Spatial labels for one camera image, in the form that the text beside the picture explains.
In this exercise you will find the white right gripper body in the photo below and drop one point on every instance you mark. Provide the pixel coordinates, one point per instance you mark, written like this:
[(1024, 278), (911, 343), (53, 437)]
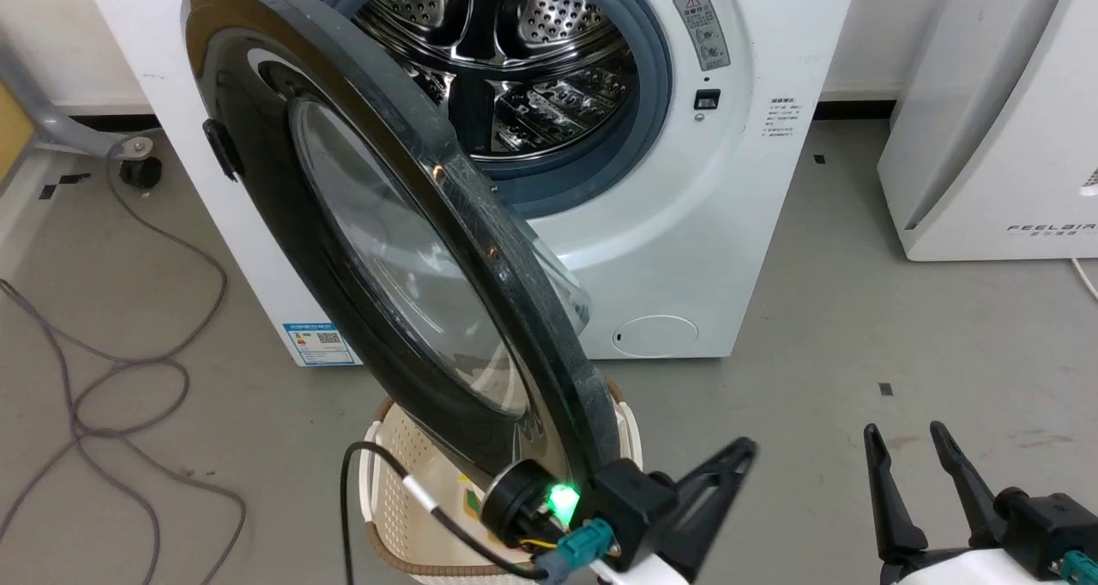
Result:
[(969, 569)]

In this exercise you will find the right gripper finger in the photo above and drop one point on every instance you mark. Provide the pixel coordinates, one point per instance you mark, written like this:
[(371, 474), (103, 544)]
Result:
[(883, 499), (968, 491)]

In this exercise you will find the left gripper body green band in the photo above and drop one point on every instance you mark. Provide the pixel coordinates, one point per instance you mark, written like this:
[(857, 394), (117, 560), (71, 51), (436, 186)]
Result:
[(515, 503)]

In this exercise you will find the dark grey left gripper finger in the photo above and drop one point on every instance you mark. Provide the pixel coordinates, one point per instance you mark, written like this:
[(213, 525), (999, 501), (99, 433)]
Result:
[(736, 458)]

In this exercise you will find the black round glass washer door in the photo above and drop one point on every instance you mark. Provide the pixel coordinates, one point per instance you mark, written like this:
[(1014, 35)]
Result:
[(386, 242)]

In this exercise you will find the white front-load washing machine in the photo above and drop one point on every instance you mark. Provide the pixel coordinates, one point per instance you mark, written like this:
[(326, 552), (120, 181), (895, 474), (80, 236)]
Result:
[(686, 225)]

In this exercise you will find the grey rubber door gasket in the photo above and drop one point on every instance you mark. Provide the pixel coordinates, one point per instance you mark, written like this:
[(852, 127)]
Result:
[(654, 96)]

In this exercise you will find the cream plastic laundry basket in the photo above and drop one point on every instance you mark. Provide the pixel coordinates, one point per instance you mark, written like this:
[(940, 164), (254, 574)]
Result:
[(412, 525)]

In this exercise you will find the round white filter cover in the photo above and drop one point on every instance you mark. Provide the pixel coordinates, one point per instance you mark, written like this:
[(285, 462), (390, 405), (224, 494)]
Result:
[(656, 336)]

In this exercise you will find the blue white energy label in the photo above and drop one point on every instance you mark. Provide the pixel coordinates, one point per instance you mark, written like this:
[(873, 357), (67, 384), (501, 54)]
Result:
[(319, 345)]

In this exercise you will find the white air purifier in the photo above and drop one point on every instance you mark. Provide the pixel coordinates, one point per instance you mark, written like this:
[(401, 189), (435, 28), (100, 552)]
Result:
[(986, 139)]

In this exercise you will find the steel washer drum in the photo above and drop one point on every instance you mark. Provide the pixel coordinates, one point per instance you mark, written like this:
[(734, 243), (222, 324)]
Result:
[(515, 62)]

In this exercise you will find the black caster wheel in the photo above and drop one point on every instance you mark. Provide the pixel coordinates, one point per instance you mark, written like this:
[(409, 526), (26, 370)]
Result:
[(141, 171)]

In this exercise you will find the wooden panel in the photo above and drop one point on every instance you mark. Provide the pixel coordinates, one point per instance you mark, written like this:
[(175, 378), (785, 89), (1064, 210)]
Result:
[(13, 135)]

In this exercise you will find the teal left camera connector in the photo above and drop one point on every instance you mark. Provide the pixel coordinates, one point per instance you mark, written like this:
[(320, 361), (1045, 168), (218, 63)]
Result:
[(585, 540)]

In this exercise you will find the teal camera connector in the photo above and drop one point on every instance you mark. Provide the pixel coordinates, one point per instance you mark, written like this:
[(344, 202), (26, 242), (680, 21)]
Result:
[(1082, 566), (585, 540)]

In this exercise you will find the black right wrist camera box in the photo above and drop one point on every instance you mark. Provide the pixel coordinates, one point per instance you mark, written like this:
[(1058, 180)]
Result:
[(1046, 521)]

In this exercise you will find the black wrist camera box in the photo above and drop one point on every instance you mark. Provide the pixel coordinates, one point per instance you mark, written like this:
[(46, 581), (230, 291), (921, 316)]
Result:
[(1046, 521), (630, 503)]

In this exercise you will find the teal right camera connector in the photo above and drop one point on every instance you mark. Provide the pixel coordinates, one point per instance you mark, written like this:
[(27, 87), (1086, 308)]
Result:
[(1082, 566)]

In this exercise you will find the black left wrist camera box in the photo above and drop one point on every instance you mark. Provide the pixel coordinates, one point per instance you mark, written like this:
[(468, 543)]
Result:
[(630, 503)]

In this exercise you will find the grey metal frame leg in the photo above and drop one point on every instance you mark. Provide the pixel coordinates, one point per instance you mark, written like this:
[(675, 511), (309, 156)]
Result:
[(43, 117)]

